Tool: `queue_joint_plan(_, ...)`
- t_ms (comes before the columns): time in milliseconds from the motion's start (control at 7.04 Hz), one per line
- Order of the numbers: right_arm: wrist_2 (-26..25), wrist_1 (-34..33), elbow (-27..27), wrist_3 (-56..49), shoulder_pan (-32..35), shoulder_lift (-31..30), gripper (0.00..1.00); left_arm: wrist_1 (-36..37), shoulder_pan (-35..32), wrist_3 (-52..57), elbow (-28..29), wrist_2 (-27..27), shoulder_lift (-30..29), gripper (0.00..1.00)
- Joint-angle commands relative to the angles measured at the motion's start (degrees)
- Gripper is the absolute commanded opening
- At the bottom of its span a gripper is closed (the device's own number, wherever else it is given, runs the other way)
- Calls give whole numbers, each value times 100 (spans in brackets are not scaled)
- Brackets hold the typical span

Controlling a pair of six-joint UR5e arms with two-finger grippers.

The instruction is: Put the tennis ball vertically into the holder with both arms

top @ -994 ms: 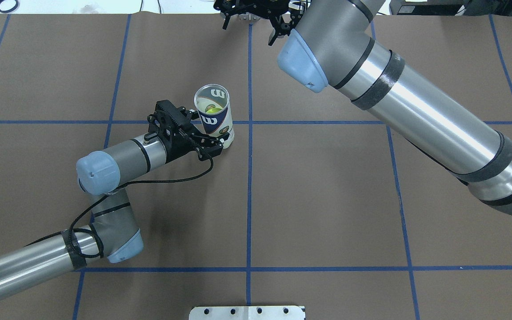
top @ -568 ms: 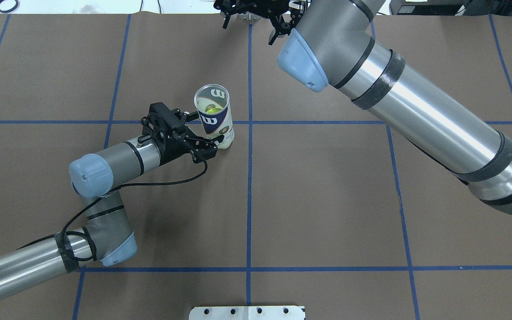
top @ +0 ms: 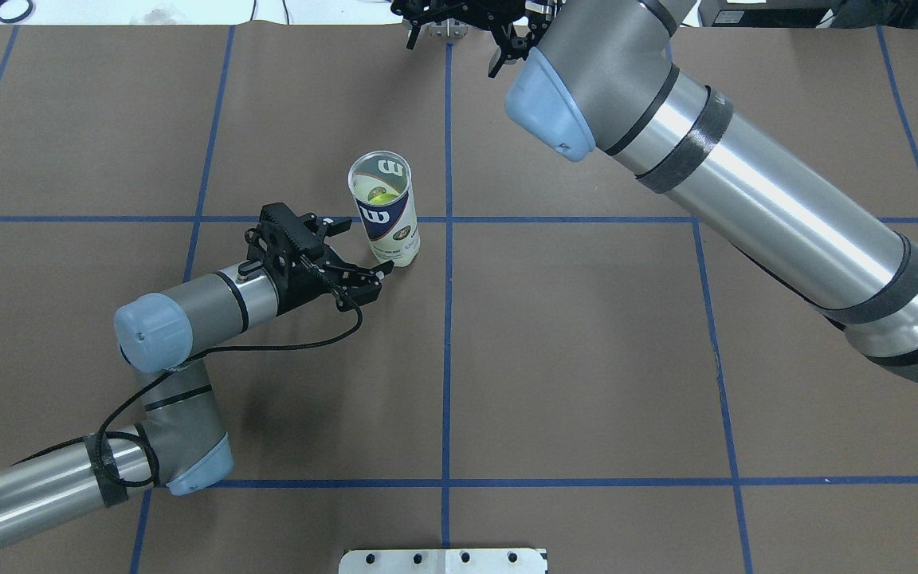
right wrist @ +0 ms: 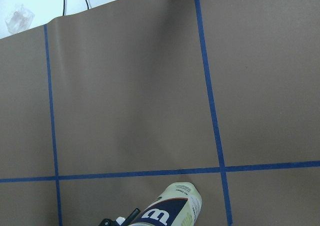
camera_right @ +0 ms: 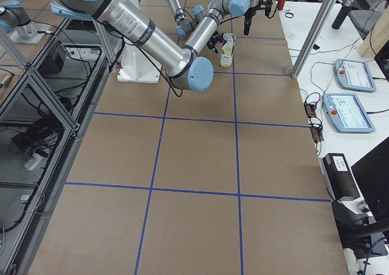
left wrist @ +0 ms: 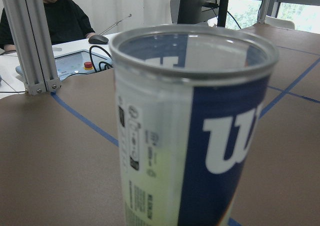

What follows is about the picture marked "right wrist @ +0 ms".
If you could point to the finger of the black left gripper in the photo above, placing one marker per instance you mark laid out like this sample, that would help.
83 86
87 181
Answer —
121 221

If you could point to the white tennis ball can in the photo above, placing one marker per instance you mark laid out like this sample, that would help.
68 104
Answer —
178 205

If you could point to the blue tape grid line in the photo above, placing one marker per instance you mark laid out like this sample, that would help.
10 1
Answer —
240 168
214 119
53 130

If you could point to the clear plastic lid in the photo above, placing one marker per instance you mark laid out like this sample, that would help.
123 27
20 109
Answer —
19 19

